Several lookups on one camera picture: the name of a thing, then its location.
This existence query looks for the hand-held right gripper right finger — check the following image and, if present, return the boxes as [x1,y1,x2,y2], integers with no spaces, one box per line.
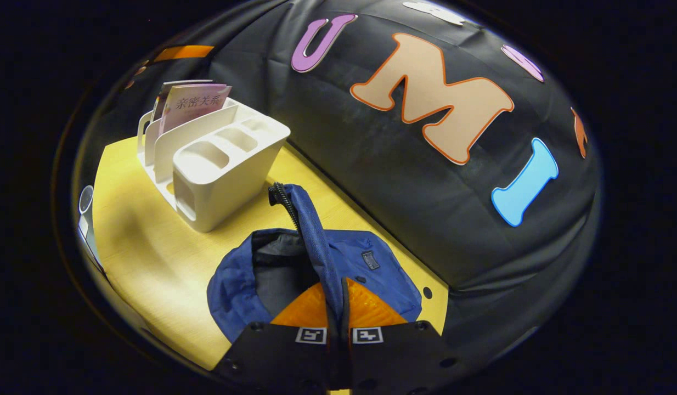
[341,277,472,393]

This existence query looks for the white plastic bookshelf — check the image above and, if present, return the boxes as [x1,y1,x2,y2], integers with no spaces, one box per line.
[137,99,291,233]

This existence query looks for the pink cover book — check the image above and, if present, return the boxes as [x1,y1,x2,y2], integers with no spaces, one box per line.
[159,83,233,136]

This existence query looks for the black backdrop cloth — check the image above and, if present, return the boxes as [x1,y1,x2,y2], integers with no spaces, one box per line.
[75,0,602,374]

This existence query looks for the blue schoolbag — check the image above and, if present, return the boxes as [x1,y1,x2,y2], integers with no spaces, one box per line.
[207,183,423,343]

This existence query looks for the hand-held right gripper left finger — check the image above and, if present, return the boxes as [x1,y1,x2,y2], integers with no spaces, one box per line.
[215,280,339,393]

